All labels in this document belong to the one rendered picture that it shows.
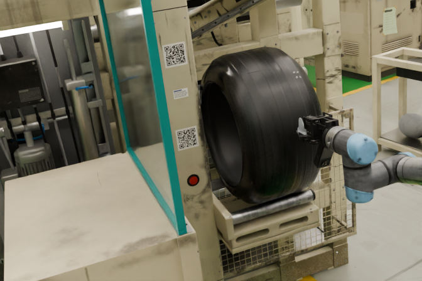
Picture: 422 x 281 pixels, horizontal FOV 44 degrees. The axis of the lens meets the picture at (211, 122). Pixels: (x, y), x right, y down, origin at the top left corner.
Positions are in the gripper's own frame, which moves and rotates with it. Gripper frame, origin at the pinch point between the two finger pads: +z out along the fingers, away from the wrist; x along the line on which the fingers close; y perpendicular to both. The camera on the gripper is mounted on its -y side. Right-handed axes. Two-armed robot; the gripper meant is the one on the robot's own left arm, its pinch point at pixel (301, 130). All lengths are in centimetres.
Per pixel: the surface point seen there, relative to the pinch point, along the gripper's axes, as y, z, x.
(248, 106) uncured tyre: 10.1, 6.1, 14.5
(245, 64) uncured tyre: 21.8, 16.8, 9.5
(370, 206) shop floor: -110, 134, -114
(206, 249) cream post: -44, 24, 32
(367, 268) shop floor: -116, 79, -72
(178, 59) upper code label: 27.9, 17.0, 32.0
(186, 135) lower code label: 1.8, 19.6, 32.9
